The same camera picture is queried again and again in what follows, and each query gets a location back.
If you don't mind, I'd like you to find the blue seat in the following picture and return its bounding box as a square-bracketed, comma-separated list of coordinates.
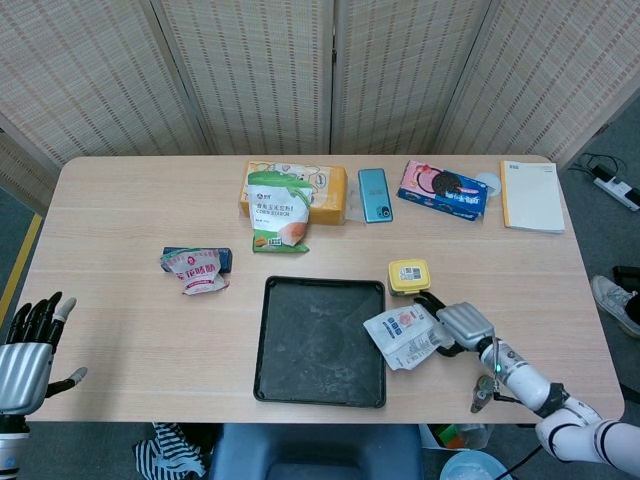
[207, 423, 425, 480]

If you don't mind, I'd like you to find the black cable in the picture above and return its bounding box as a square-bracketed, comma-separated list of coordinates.
[569, 152, 624, 176]

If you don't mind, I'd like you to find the white sugar packet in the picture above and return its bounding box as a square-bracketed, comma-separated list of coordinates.
[362, 303, 454, 372]

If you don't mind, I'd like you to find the woven folding screen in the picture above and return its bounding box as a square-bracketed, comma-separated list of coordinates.
[0, 0, 640, 201]

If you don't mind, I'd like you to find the small yellow container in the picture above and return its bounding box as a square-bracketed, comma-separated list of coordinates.
[387, 258, 432, 297]

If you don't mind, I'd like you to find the clear plastic film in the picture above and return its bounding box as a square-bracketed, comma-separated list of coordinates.
[347, 187, 369, 224]

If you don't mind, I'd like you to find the clear plastic box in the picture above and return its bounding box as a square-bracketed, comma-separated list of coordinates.
[418, 423, 495, 451]

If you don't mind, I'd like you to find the light blue bowl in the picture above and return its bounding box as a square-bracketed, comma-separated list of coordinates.
[439, 449, 514, 480]

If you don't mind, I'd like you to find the grey sneaker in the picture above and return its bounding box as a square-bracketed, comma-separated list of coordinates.
[589, 274, 640, 339]

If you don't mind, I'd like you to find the colourful cube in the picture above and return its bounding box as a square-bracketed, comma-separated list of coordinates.
[433, 423, 466, 450]

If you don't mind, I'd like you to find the white power strip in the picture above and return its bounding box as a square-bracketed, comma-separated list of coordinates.
[593, 167, 640, 211]

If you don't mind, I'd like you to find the black square tray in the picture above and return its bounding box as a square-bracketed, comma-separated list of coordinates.
[252, 275, 388, 410]

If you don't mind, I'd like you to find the blue pink cookie box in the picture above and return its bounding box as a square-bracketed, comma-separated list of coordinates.
[396, 159, 489, 222]

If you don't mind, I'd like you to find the yellow tissue pack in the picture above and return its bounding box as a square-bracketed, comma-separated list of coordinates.
[239, 160, 348, 226]

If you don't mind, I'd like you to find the notebook with yellow spine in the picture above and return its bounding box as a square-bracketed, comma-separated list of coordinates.
[499, 159, 566, 235]

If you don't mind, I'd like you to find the white round coaster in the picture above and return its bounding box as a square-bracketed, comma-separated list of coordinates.
[474, 171, 503, 197]

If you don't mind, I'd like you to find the black white striped cloth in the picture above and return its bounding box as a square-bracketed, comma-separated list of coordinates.
[132, 422, 209, 479]

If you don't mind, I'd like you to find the green white corn starch bag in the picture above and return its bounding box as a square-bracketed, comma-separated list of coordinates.
[247, 170, 315, 254]

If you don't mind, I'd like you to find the white and red snack bag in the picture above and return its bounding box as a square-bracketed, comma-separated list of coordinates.
[159, 248, 231, 296]

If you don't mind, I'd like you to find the black trouser leg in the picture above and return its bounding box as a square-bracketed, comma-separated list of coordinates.
[612, 265, 640, 301]

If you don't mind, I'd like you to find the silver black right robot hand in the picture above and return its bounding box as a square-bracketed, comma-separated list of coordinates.
[413, 292, 497, 359]

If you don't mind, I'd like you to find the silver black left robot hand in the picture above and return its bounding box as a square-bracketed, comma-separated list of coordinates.
[0, 291, 89, 416]

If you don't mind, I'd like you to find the teal smartphone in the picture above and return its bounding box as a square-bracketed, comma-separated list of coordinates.
[357, 168, 395, 224]

